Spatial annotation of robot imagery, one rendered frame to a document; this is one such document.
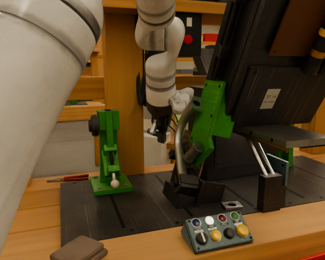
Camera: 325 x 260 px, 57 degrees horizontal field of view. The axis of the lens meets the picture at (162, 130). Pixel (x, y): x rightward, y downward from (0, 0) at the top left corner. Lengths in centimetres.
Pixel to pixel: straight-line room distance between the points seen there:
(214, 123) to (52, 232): 54
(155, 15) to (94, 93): 74
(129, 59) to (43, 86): 93
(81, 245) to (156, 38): 47
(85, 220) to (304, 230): 58
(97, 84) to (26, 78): 100
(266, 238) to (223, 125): 33
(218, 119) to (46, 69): 71
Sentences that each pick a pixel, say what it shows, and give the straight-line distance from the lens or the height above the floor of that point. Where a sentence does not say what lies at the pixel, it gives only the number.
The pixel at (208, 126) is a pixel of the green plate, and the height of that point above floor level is 114.
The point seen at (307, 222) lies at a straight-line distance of 94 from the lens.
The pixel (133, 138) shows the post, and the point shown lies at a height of 103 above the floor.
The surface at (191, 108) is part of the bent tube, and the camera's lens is 93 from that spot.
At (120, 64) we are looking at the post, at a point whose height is 132.
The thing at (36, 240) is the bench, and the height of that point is 88.
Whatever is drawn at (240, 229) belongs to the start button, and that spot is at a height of 94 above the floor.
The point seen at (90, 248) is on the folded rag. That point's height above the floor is 93.
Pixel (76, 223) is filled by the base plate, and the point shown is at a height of 90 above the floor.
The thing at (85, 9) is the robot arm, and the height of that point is 136.
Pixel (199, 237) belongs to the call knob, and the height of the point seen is 94.
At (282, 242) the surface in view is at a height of 89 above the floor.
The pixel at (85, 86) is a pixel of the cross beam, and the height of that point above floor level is 124.
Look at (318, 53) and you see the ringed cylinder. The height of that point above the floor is 135.
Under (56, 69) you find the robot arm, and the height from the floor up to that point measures 131.
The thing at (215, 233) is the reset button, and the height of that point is 94.
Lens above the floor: 131
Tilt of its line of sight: 12 degrees down
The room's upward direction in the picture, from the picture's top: straight up
